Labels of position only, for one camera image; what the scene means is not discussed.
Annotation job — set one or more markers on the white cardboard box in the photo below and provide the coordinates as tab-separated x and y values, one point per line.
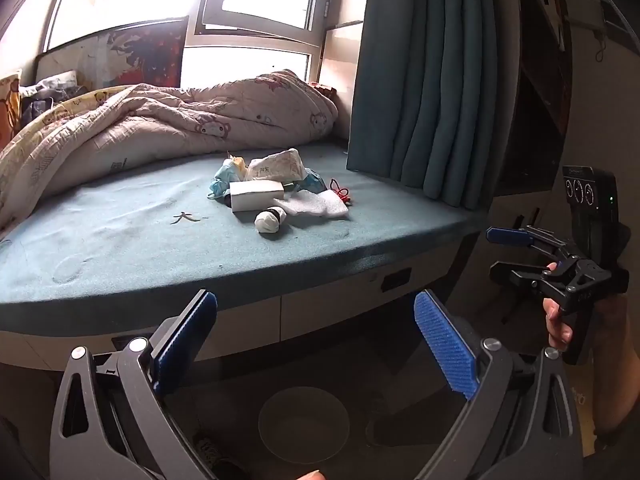
255	196

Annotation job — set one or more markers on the blue face mask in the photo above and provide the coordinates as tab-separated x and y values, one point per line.
222	185

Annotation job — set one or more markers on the dark thread scrap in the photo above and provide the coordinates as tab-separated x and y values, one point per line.
184	218

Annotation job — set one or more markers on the white bed base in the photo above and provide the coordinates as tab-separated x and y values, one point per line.
340	305

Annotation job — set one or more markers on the white rolled sock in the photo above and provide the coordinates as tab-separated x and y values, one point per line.
267	221

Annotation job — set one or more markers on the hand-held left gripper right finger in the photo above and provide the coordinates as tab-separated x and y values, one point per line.
446	347

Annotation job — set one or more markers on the white round bin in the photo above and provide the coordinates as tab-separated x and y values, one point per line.
303	425

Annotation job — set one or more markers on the yellow wrapper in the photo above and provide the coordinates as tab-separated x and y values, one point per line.
236	165

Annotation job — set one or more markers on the teal curtain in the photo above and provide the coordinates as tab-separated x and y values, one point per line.
430	75

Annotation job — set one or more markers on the wooden wall cabinet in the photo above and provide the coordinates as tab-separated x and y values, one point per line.
545	85

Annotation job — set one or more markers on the person's right hand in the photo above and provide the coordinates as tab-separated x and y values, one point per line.
556	322

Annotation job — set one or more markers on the bed mattress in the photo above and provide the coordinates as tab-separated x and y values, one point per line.
150	250

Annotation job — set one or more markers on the blue white wrapper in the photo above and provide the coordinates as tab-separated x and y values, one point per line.
312	182

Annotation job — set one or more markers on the orange printed pillow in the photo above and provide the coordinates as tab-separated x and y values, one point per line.
9	110

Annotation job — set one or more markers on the printed quilt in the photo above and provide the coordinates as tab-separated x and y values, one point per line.
150	125

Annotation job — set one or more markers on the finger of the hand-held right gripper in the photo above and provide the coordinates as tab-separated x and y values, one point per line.
505	236
515	276

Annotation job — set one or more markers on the white foam sheet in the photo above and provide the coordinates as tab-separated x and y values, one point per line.
320	206

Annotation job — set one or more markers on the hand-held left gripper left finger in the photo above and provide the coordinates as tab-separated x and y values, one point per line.
184	347

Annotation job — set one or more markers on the window frame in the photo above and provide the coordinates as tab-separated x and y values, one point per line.
260	35

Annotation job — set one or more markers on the dark cloth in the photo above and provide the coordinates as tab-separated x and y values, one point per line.
47	95

